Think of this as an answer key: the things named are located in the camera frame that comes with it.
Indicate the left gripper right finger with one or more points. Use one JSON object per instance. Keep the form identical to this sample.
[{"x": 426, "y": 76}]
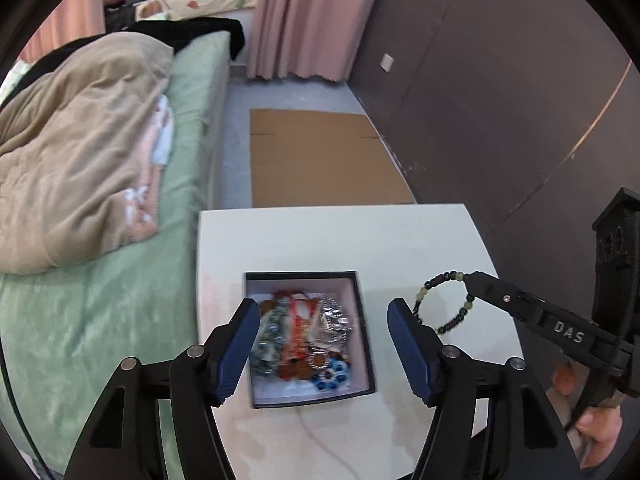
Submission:
[{"x": 449, "y": 382}]

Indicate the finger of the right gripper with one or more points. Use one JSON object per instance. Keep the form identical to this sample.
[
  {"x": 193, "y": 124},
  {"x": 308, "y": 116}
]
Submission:
[{"x": 518, "y": 304}]

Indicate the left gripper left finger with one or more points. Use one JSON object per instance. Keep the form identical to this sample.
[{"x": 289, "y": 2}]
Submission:
[{"x": 200, "y": 379}]

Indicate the black jewelry box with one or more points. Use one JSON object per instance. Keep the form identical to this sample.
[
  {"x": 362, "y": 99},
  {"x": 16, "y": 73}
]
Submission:
[{"x": 312, "y": 345}]

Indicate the right hand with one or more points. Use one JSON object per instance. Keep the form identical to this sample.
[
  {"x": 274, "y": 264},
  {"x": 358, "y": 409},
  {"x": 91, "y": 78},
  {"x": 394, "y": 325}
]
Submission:
[{"x": 599, "y": 425}]

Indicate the green bed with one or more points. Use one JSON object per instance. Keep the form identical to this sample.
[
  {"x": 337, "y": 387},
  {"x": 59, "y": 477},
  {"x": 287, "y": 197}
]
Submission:
[{"x": 64, "y": 331}]

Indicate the flattened cardboard sheet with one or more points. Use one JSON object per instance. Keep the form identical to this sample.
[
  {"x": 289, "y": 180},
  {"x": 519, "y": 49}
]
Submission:
[{"x": 305, "y": 158}]

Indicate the beige blanket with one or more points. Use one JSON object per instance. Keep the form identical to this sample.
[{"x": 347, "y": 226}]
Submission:
[{"x": 83, "y": 149}]

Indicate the black garment on bed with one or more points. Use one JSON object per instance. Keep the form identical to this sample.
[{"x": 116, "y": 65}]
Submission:
[{"x": 179, "y": 34}]

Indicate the pink window curtain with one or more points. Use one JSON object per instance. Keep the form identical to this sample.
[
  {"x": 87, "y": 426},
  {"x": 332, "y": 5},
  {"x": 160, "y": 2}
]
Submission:
[{"x": 70, "y": 20}]

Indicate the floral pillow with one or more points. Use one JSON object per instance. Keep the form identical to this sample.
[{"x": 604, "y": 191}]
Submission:
[{"x": 181, "y": 10}]

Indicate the black mounted camera box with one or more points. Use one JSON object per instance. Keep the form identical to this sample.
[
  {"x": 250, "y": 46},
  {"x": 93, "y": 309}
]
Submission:
[{"x": 616, "y": 296}]

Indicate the white wall socket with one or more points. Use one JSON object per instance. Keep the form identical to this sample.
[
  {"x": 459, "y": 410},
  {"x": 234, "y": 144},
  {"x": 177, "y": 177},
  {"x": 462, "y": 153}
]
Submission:
[{"x": 386, "y": 63}]

